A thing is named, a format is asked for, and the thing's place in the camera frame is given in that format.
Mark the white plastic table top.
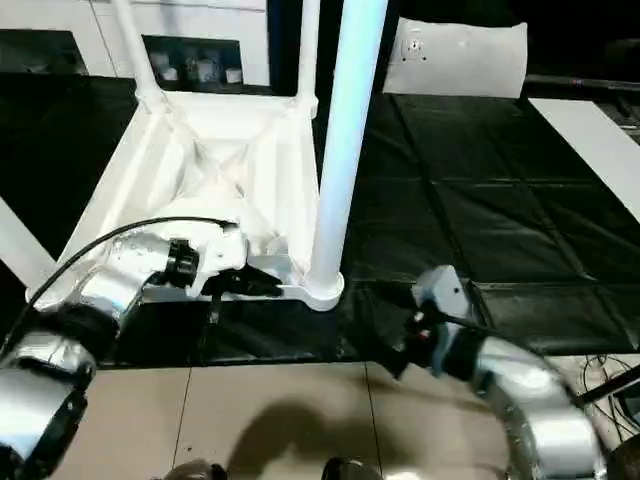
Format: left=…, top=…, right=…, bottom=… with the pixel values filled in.
left=30, top=88, right=348, bottom=313

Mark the white plastic table leg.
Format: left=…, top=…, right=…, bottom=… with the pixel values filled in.
left=110, top=0, right=169, bottom=113
left=298, top=0, right=391, bottom=313
left=293, top=0, right=323, bottom=119
left=0, top=195, right=57, bottom=293

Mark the black robot right foot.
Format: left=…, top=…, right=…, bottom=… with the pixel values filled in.
left=322, top=458, right=383, bottom=480

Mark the black robot foot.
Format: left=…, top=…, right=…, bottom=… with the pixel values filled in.
left=165, top=458, right=229, bottom=480
left=322, top=458, right=383, bottom=480

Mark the black work mat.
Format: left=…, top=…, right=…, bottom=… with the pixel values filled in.
left=0, top=70, right=640, bottom=366

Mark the black robot left foot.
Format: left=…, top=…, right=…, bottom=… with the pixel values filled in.
left=165, top=458, right=229, bottom=480

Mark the black metal stand leg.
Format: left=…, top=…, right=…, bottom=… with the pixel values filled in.
left=575, top=362, right=640, bottom=406

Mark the white flat sheet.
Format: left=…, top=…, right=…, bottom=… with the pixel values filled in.
left=527, top=97, right=640, bottom=223

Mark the white flat panel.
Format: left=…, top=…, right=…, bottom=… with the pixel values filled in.
left=383, top=18, right=530, bottom=100

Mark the white cabinet with glass doors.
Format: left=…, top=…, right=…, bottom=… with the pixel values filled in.
left=0, top=0, right=273, bottom=89

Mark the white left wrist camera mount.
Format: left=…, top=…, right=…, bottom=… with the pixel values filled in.
left=180, top=225, right=249, bottom=299

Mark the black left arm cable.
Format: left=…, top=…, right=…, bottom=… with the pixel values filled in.
left=0, top=215, right=243, bottom=346

